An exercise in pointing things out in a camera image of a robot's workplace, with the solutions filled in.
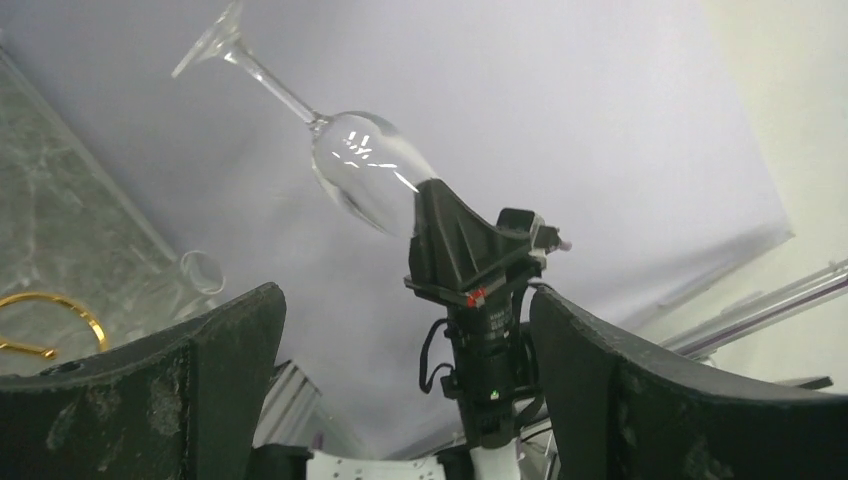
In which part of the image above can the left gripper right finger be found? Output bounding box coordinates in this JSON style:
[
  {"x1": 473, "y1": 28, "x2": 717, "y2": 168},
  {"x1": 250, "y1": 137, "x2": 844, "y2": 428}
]
[{"x1": 530, "y1": 286, "x2": 847, "y2": 479}]

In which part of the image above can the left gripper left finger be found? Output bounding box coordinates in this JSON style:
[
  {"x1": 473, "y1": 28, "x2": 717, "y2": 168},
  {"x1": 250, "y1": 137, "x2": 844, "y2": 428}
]
[{"x1": 1, "y1": 283, "x2": 287, "y2": 479}]

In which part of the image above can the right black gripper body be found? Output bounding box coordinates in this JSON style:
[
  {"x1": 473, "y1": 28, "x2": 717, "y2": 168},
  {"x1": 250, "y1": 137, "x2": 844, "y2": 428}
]
[{"x1": 437, "y1": 213, "x2": 564, "y2": 341}]

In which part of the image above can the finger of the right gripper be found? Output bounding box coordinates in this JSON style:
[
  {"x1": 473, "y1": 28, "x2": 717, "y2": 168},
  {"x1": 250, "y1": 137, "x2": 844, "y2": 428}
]
[{"x1": 405, "y1": 179, "x2": 544, "y2": 306}]

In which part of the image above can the clear wine glass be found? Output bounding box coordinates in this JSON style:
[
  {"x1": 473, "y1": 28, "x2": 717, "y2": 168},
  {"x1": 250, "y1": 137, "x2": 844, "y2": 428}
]
[
  {"x1": 127, "y1": 250, "x2": 225, "y2": 329},
  {"x1": 171, "y1": 1, "x2": 437, "y2": 238}
]

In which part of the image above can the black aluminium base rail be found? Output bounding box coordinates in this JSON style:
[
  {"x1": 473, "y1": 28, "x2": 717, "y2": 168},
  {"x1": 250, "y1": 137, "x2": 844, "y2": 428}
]
[{"x1": 251, "y1": 258, "x2": 848, "y2": 480}]

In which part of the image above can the gold wire wine glass rack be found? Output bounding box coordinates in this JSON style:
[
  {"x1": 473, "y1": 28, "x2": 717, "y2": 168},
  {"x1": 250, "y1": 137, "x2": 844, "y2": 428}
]
[{"x1": 1, "y1": 291, "x2": 111, "y2": 361}]

